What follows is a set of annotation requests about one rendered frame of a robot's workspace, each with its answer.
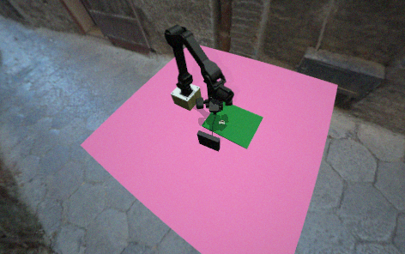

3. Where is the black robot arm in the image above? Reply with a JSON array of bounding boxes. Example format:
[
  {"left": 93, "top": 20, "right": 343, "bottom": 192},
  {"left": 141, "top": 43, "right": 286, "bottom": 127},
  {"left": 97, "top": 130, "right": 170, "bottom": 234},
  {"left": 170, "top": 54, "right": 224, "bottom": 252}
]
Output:
[{"left": 165, "top": 25, "right": 234, "bottom": 112}]

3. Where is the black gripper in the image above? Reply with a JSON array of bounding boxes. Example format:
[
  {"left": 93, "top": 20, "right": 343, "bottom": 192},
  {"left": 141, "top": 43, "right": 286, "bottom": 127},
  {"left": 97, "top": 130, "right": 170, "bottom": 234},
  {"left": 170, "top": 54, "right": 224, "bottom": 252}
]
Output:
[{"left": 196, "top": 94, "right": 233, "bottom": 109}]

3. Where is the black cooling fan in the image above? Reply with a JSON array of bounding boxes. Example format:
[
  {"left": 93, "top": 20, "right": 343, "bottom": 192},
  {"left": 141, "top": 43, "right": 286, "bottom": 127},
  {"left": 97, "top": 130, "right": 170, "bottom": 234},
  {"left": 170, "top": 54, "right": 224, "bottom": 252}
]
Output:
[{"left": 197, "top": 130, "right": 221, "bottom": 152}]

